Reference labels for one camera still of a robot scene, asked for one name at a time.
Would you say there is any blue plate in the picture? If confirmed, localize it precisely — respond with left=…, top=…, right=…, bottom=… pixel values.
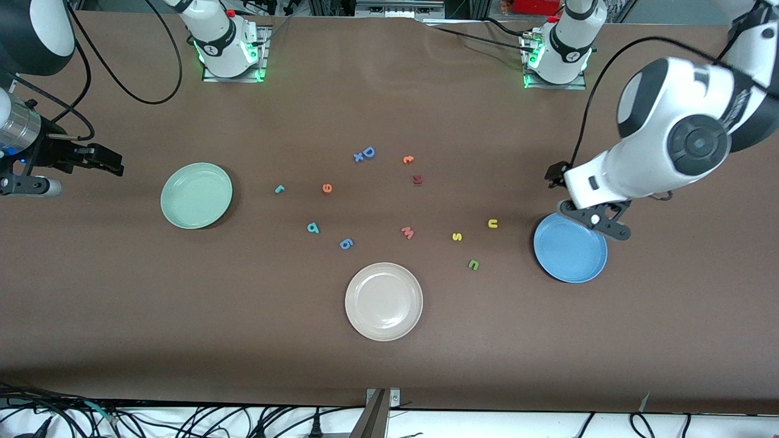
left=533, top=211, right=608, bottom=284

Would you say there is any pale green plate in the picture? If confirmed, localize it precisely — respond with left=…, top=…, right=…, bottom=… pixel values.
left=160, top=162, right=234, bottom=230

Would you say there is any red box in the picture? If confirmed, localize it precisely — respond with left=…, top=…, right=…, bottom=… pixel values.
left=510, top=0, right=564, bottom=16

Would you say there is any beige plate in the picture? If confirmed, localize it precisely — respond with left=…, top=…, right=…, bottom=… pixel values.
left=344, top=262, right=424, bottom=342

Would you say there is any silver metal box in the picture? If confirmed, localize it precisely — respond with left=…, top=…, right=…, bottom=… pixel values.
left=355, top=0, right=446, bottom=19

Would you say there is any brown table mat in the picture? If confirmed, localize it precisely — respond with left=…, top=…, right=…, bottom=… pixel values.
left=0, top=9, right=779, bottom=415

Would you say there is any aluminium profile beam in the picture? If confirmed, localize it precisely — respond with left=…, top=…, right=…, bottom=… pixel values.
left=349, top=389, right=390, bottom=438

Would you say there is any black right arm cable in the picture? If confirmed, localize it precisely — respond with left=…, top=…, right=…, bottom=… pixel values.
left=12, top=0, right=183, bottom=144

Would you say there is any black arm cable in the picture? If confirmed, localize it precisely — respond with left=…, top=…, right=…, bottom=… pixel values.
left=569, top=36, right=740, bottom=168
left=12, top=0, right=183, bottom=144

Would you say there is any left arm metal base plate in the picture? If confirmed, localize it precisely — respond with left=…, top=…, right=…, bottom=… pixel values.
left=522, top=33, right=588, bottom=91

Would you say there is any thin black table cable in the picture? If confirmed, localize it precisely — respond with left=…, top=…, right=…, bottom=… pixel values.
left=423, top=23, right=536, bottom=52

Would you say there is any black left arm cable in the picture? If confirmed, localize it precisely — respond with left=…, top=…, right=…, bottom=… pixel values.
left=569, top=36, right=740, bottom=168

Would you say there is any teal cable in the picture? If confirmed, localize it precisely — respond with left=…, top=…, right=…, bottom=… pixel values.
left=82, top=400, right=119, bottom=425

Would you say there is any black cable connector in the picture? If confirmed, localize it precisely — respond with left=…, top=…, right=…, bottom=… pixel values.
left=12, top=417, right=55, bottom=438

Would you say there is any metal clamp bracket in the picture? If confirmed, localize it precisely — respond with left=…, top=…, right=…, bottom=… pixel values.
left=365, top=388, right=402, bottom=409

